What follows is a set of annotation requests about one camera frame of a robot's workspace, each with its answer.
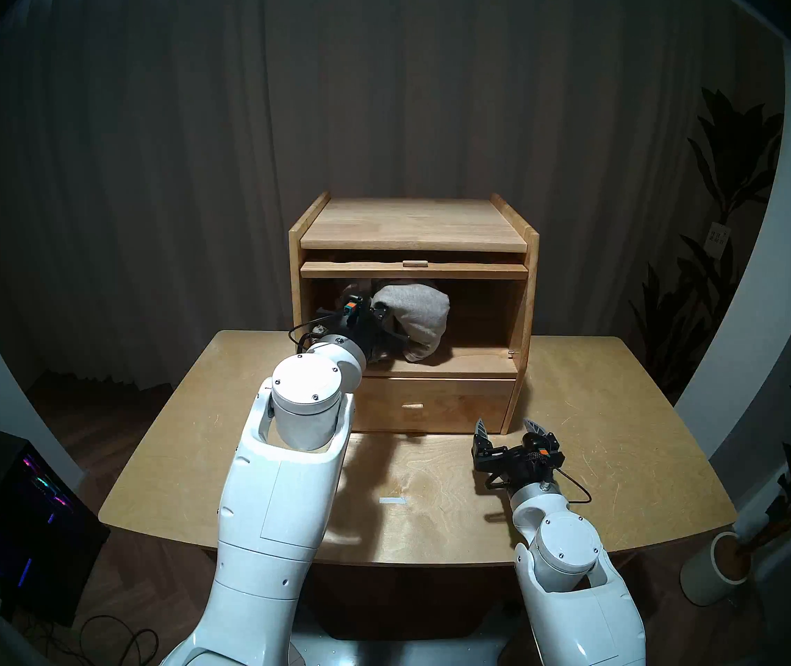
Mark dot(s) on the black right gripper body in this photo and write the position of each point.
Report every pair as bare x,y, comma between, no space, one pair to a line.
520,465

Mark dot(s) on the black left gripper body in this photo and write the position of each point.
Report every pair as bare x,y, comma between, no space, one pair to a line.
367,328

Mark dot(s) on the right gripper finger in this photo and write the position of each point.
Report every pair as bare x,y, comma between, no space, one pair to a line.
482,440
542,436

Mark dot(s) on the grey pants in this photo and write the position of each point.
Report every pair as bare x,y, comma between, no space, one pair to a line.
423,311

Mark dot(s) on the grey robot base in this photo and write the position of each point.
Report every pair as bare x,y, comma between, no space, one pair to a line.
402,654

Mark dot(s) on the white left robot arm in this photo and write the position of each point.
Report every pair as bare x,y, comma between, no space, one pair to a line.
284,498

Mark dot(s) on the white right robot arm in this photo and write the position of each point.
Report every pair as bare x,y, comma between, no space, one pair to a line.
565,553

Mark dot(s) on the wooden drawer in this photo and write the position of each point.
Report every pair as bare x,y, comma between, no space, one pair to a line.
451,404

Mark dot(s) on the wooden cabinet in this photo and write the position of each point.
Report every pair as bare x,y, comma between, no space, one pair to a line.
409,224

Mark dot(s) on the white plant pot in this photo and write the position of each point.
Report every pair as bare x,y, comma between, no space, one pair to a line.
704,578

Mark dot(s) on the grey curtain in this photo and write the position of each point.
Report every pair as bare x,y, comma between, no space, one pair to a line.
159,186

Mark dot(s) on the white plant tag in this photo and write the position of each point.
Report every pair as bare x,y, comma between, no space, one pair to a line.
717,240

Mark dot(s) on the tall dark leafy plant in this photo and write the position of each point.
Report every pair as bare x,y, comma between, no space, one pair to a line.
735,151

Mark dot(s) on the black computer tower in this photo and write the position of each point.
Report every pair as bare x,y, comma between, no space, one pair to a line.
34,533

